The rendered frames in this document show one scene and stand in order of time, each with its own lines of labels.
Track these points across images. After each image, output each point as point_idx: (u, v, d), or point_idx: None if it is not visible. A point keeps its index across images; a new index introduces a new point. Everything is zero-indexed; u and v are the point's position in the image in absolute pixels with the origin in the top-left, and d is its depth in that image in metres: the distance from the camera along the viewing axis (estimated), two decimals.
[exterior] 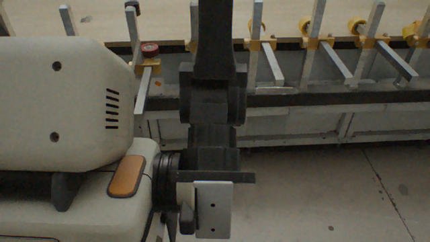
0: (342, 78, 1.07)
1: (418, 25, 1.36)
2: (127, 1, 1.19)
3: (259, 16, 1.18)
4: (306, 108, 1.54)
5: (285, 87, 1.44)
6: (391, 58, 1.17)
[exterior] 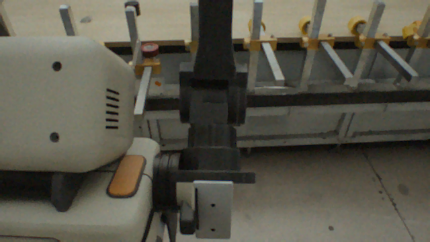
0: (342, 78, 1.07)
1: (418, 25, 1.36)
2: (127, 1, 1.19)
3: (259, 16, 1.18)
4: (306, 108, 1.54)
5: (285, 87, 1.44)
6: (391, 58, 1.17)
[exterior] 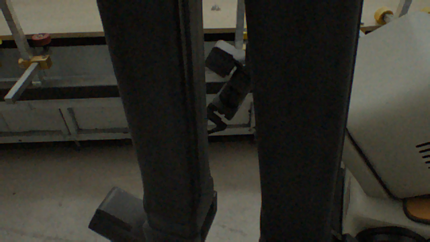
0: None
1: None
2: None
3: (408, 5, 1.31)
4: None
5: None
6: None
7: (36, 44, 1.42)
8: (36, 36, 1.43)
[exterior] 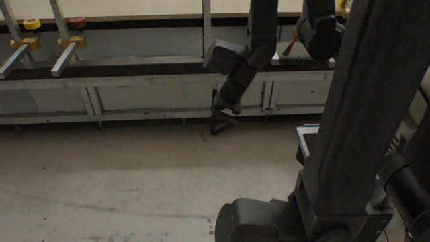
0: None
1: None
2: None
3: None
4: None
5: None
6: None
7: (73, 26, 1.58)
8: (73, 19, 1.59)
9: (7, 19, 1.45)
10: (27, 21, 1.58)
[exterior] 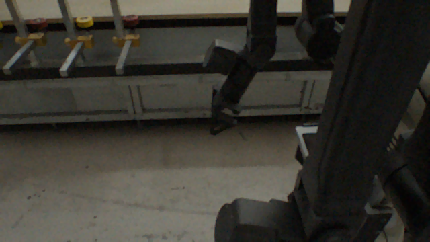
0: None
1: None
2: None
3: None
4: None
5: None
6: None
7: (127, 25, 1.59)
8: (126, 17, 1.60)
9: (65, 17, 1.46)
10: (80, 19, 1.59)
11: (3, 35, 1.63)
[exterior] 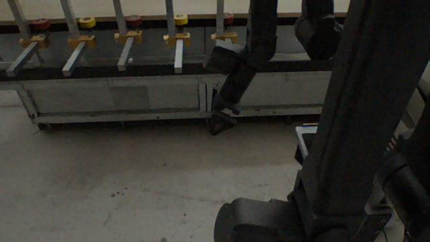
0: None
1: None
2: None
3: None
4: None
5: None
6: None
7: (223, 23, 1.61)
8: None
9: (169, 14, 1.47)
10: (176, 16, 1.61)
11: (94, 32, 1.65)
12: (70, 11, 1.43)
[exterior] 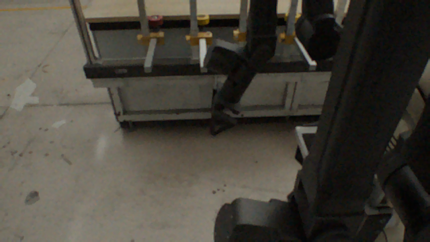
0: None
1: None
2: None
3: None
4: None
5: None
6: None
7: None
8: (333, 15, 1.63)
9: (292, 12, 1.49)
10: None
11: None
12: (196, 8, 1.45)
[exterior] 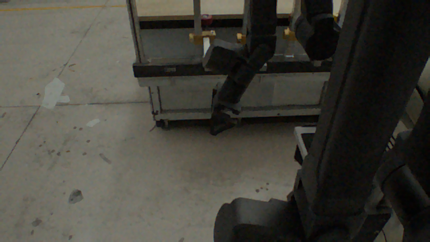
0: None
1: None
2: None
3: None
4: None
5: None
6: None
7: None
8: None
9: (344, 12, 1.50)
10: (336, 14, 1.64)
11: None
12: None
